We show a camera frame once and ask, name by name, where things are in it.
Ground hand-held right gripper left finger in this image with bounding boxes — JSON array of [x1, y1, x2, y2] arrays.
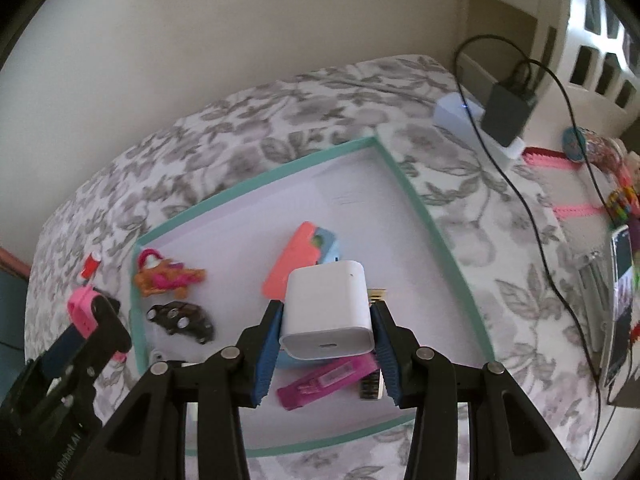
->
[[72, 300, 286, 480]]

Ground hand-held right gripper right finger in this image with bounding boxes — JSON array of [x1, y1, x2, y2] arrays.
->
[[370, 302, 583, 480]]

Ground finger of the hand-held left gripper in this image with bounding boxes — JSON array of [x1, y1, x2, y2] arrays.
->
[[82, 295, 134, 370], [39, 327, 90, 378]]

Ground gold black patterned lighter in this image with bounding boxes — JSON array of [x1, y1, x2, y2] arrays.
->
[[359, 287, 390, 402]]

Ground pink toy car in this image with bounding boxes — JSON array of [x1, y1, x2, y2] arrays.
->
[[66, 284, 127, 367]]

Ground pink lighter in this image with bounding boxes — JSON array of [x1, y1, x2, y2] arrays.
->
[[276, 354, 379, 412]]

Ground black toy car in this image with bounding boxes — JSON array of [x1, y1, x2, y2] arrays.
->
[[146, 301, 216, 346]]

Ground toy dog figure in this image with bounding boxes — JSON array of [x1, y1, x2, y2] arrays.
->
[[132, 249, 207, 299]]

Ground white charger cube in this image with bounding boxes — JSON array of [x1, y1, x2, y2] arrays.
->
[[278, 260, 377, 361]]

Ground coral blue puzzle piece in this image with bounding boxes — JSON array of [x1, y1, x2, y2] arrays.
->
[[261, 221, 342, 307]]

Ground teal box lid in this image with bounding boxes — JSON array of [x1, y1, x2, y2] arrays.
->
[[129, 135, 497, 458]]

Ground red white small toy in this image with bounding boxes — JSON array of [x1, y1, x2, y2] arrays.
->
[[79, 251, 104, 282]]

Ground floral bedspread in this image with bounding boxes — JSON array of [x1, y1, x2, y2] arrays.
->
[[25, 54, 617, 480]]

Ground clear plastic stand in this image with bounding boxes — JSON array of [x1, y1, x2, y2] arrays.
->
[[574, 249, 615, 313]]

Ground smartphone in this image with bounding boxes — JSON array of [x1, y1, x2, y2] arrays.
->
[[601, 224, 640, 388]]

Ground cloth with pink lace trim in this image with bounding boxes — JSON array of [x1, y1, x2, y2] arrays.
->
[[520, 146, 618, 221]]

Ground white power strip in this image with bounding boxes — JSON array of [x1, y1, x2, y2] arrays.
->
[[433, 91, 527, 162]]

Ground colourful small toys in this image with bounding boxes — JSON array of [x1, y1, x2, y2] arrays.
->
[[606, 184, 640, 223]]

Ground colourful tube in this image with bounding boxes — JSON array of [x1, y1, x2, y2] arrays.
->
[[561, 126, 627, 172]]

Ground white furniture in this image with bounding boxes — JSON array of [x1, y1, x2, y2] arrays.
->
[[469, 0, 640, 113]]

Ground pink bed frame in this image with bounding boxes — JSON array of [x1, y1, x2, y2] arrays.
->
[[0, 246, 32, 281]]

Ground black power adapter with cable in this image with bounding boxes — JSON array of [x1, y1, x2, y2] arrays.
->
[[453, 34, 617, 467]]

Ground black cable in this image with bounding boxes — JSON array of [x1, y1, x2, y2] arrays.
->
[[515, 57, 618, 246]]

